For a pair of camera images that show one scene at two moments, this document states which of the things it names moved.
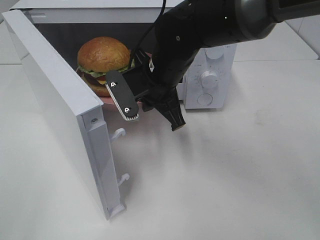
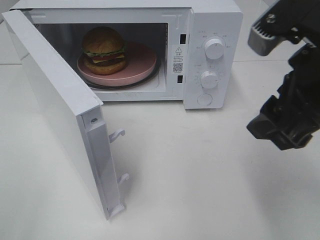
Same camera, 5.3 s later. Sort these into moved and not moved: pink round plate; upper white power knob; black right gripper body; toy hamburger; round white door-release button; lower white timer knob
Moved: pink round plate; toy hamburger; black right gripper body
Not moved: upper white power knob; round white door-release button; lower white timer knob
